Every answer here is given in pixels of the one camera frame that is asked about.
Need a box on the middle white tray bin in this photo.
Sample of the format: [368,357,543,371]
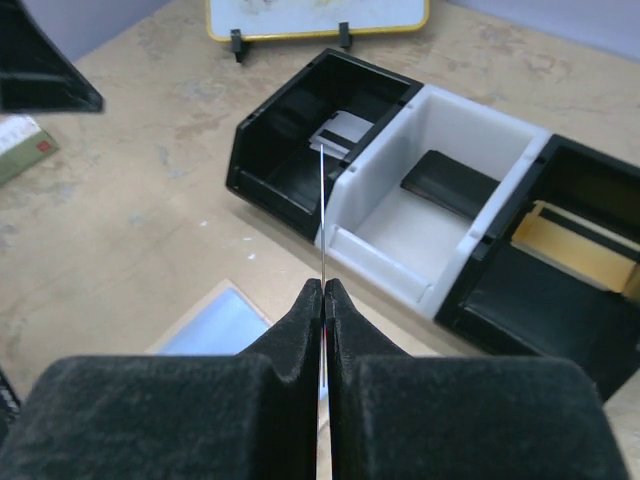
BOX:
[314,85,551,320]

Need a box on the black card in bin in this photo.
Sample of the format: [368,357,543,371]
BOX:
[401,150,499,220]

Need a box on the whiteboard with yellow frame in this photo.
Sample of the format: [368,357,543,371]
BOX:
[205,0,430,42]

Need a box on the black tray bin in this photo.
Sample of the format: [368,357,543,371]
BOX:
[435,135,639,398]
[226,48,423,241]

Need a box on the white green paper box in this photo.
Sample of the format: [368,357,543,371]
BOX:
[0,115,59,186]

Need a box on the silver cards stack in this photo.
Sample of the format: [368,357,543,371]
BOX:
[309,110,373,160]

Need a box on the left black tray bin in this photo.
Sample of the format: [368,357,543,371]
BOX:
[226,48,423,241]

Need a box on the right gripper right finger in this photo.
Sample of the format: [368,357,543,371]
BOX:
[324,279,628,479]

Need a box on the gold card in bin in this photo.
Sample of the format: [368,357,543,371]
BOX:
[511,200,639,302]

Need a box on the right black tray bin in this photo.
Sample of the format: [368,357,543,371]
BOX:
[435,135,639,398]

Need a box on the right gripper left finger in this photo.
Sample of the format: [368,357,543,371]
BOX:
[1,279,323,479]

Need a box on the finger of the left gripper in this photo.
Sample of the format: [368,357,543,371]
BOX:
[1,0,104,114]

